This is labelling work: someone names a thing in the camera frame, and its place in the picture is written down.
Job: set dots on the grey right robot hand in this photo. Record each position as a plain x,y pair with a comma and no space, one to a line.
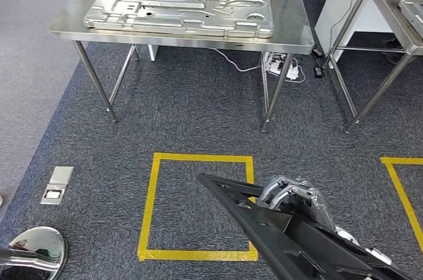
317,206

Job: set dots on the black plastic panel with cutouts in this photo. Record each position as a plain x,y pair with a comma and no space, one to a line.
264,234

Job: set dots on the yellow floor tape square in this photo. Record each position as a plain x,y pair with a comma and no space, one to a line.
149,208
401,195

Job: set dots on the black power adapter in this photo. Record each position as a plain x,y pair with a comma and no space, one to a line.
319,71
318,53

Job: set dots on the white power strip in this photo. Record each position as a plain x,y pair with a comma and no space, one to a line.
284,68

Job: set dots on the white cabinet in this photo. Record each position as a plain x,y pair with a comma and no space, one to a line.
337,6

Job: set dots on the large stamped metal panel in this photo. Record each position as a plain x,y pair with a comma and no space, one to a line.
165,15

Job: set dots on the plain metal floor plate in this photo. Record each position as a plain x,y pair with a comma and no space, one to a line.
62,175

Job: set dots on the metal floor socket plate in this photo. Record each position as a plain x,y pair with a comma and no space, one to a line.
54,195

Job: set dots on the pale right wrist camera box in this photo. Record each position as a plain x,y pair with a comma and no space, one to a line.
378,256

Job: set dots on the chrome stanchion post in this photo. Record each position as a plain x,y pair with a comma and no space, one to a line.
46,243

